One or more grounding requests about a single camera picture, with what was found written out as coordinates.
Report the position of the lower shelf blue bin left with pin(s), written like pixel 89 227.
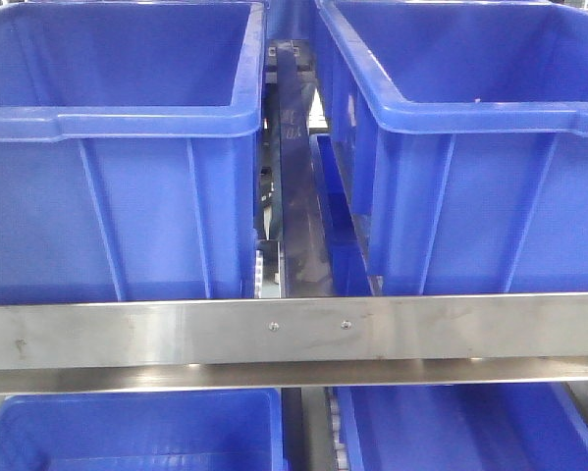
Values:
pixel 198 430

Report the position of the stainless steel shelf rail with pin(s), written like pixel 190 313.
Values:
pixel 296 342

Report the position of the shelf blue bin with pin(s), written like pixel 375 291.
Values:
pixel 462 127
pixel 531 426
pixel 198 430
pixel 129 134

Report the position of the white roller conveyor track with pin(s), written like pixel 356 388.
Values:
pixel 258 273

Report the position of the upper shelf blue bin left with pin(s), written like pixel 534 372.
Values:
pixel 129 134

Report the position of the upper shelf blue bin right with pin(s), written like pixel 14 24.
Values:
pixel 462 127

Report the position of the lower shelf blue bin right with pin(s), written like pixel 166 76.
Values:
pixel 531 426

